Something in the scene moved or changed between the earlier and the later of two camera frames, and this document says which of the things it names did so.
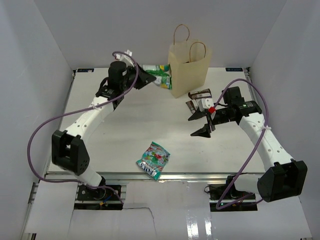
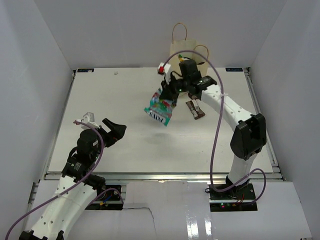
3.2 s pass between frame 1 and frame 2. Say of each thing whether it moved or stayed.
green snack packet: moved
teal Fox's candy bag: moved
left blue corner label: stayed
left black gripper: moved
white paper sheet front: stayed
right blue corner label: stayed
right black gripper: moved
